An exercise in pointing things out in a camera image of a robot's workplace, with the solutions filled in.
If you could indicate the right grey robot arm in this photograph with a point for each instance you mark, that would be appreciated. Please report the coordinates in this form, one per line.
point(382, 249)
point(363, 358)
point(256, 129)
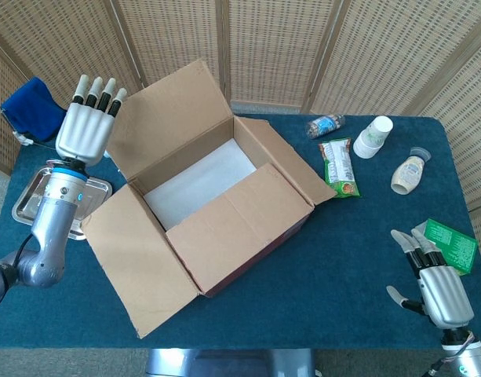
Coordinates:
point(465, 353)

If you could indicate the blue table cloth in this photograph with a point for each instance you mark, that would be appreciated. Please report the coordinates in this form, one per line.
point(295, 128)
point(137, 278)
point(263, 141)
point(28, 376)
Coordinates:
point(342, 294)

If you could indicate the woven folding screen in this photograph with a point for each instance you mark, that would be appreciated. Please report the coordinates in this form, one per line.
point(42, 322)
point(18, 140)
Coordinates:
point(275, 47)

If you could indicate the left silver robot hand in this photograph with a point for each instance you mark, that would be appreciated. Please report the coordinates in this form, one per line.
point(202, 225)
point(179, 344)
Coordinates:
point(83, 133)

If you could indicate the stainless steel tray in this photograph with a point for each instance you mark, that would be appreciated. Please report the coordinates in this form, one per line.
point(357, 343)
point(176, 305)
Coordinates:
point(28, 200)

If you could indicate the mayonnaise squeeze bottle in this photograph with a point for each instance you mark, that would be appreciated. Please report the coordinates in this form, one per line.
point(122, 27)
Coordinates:
point(409, 173)

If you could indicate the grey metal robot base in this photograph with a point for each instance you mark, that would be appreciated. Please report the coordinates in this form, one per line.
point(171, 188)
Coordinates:
point(228, 363)

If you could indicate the small blue-label plastic bottle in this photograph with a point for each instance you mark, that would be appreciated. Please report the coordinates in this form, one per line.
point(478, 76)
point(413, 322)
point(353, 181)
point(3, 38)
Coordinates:
point(324, 126)

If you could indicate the blue towel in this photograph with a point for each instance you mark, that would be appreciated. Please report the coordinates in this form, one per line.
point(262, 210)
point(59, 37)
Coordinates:
point(32, 108)

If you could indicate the white foam sheet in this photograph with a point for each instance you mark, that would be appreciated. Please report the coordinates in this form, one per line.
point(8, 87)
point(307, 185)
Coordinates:
point(201, 184)

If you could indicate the red cardboard box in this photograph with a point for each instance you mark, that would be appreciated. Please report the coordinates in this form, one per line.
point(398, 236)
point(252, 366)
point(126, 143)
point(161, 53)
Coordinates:
point(146, 267)

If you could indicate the green carton packet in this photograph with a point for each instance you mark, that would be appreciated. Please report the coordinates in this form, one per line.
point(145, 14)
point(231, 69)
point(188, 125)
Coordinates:
point(458, 245)

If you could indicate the white plastic clip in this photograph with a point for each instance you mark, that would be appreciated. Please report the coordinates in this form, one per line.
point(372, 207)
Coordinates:
point(22, 138)

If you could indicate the green snack bag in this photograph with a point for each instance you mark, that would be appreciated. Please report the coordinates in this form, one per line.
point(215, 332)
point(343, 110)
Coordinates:
point(339, 167)

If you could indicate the stack of paper cups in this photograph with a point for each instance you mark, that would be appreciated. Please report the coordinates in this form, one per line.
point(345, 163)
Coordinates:
point(371, 139)

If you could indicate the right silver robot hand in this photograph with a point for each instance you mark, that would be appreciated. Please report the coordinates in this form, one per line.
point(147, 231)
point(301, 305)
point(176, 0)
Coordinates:
point(446, 294)

